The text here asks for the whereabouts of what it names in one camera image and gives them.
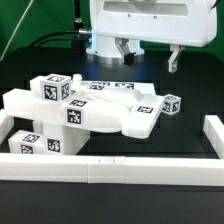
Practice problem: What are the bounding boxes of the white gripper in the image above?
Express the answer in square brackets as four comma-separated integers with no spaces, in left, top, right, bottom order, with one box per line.
[90,0,217,73]

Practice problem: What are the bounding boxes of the white marker sheet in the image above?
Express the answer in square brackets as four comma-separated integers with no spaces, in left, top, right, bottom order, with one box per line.
[83,81,156,95]

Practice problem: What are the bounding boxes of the white U-shaped obstacle fence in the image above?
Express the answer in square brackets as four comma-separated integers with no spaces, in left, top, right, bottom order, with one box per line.
[0,108,224,187]

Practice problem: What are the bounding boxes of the black pole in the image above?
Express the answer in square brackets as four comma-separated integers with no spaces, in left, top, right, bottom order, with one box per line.
[74,0,83,30]

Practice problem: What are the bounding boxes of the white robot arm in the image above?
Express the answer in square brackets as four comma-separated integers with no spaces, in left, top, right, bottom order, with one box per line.
[87,0,220,73]

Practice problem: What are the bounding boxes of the white tagged cube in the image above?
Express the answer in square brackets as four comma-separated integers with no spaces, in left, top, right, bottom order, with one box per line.
[40,74,71,103]
[162,94,181,115]

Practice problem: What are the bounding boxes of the black cables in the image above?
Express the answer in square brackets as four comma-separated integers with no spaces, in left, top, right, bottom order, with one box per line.
[29,29,93,48]

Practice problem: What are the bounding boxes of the white chair seat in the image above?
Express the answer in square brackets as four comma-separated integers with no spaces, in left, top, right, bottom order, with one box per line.
[33,121,90,155]

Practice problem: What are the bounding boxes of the thin white rod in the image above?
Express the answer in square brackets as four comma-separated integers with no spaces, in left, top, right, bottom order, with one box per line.
[0,0,35,61]

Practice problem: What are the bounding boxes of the white chair back frame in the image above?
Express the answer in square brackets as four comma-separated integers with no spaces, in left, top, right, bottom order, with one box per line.
[3,74,164,139]

